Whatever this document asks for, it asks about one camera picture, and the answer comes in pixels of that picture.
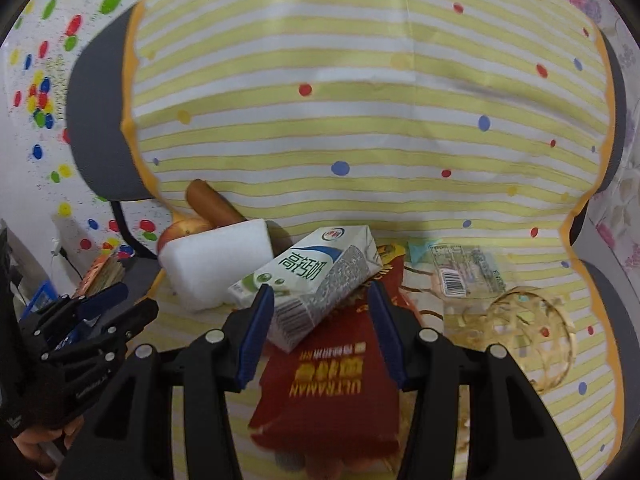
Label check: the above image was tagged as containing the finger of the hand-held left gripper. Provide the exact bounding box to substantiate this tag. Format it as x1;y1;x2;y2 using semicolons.
20;282;129;343
42;299;159;376

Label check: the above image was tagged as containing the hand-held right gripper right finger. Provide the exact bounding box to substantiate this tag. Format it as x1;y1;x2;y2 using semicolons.
367;280;583;480

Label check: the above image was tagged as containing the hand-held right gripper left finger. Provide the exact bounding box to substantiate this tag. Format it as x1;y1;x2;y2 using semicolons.
57;285;276;480

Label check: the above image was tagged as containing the white foam block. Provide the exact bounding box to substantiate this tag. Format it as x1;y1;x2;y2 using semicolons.
159;218;273;313

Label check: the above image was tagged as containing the red snack packet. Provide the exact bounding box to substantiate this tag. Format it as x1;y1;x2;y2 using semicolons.
248;242;426;461

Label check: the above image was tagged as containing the white and green milk carton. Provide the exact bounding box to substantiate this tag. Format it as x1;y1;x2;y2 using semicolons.
227;225;383;353

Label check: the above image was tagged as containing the brown sausage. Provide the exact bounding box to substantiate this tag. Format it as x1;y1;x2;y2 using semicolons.
186;179;248;228

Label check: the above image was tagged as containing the woven bamboo basket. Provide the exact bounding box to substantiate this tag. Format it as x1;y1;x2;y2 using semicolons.
445;285;576;393

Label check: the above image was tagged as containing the person's left hand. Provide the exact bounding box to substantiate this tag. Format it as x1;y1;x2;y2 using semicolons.
10;415;86;478

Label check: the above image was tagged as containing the stack of books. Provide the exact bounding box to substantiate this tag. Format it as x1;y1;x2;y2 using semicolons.
72;255;126;301

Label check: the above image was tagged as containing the blue box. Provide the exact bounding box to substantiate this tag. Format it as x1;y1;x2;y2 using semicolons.
22;282;56;318

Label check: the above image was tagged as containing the red apple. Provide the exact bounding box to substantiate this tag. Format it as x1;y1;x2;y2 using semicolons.
156;215;213;256

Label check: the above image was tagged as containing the clear plastic wrapper with barcode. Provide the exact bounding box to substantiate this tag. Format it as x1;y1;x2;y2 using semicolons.
407;240;508;301

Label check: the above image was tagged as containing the grey office chair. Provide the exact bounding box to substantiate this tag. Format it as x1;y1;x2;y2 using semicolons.
65;2;640;461

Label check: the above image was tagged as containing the yellow striped dotted cloth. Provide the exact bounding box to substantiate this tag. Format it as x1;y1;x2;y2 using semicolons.
120;0;626;480

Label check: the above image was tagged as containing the polka dot plastic sheet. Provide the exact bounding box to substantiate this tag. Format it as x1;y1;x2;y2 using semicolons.
0;0;176;261

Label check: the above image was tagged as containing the floral patterned sheet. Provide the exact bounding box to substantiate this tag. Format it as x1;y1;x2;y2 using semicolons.
565;0;640;281

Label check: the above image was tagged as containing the black cable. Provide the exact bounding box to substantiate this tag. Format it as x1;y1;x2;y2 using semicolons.
52;240;83;281

